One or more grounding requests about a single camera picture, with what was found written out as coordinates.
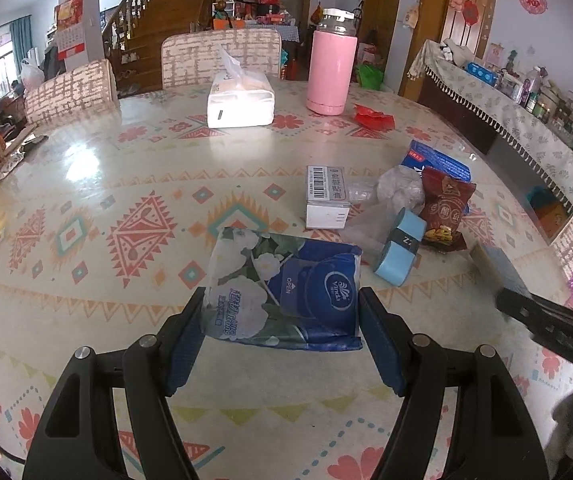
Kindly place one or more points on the blue curtain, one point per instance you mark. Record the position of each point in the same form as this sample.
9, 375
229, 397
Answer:
20, 42

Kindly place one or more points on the orange bag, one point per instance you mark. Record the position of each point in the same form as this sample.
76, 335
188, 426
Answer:
226, 24

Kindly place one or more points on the blue wipes pack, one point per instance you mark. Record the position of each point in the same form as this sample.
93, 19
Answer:
481, 73

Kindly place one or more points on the clear plastic bottle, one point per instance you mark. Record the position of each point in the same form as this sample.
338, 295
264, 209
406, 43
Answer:
531, 87

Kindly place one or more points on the red crumpled wrapper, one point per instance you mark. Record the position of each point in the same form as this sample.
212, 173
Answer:
374, 117

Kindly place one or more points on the clear plastic bag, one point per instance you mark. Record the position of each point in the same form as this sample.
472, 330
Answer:
396, 190

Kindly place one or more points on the white tissue box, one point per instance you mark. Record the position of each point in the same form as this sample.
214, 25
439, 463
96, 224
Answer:
241, 105

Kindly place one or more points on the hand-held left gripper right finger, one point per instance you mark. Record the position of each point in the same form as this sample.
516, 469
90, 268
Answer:
384, 350

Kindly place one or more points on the pink thermos bottle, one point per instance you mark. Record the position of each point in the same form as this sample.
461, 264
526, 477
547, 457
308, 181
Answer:
331, 70

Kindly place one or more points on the table with checkered cloth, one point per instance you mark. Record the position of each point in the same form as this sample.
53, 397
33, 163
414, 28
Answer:
289, 34

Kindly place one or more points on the red paper cut decoration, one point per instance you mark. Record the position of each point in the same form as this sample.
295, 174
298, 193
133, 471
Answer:
532, 0

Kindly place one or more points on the red hanging ornament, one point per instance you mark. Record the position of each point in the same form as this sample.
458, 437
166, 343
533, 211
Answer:
470, 12

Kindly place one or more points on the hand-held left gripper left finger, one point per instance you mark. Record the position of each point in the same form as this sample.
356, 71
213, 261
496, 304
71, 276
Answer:
184, 350

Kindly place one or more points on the sideboard with lace cloth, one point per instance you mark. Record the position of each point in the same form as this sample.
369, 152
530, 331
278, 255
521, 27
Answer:
506, 115

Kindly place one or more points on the dark wooden sideboard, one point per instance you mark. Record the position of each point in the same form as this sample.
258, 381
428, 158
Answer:
456, 115

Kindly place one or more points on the small white barcode box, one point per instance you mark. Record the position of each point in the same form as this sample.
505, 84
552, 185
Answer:
326, 210

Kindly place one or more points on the blue flower print tissue pack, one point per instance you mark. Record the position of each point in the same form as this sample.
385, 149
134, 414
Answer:
276, 285

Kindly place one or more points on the white plastic bag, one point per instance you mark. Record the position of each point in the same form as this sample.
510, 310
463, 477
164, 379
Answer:
31, 74

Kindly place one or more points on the wooden staircase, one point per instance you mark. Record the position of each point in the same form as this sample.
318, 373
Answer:
166, 25

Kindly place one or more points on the blue and white packet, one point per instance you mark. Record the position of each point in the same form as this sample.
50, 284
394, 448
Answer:
441, 162

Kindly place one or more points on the dark red snack packet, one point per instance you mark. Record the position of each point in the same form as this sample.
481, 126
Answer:
446, 205

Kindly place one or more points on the red wall calendar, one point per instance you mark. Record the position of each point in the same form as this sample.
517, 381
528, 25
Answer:
69, 30

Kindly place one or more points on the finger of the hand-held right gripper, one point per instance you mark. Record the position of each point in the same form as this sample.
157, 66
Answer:
506, 270

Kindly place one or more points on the green bag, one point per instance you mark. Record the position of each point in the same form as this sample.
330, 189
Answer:
369, 76

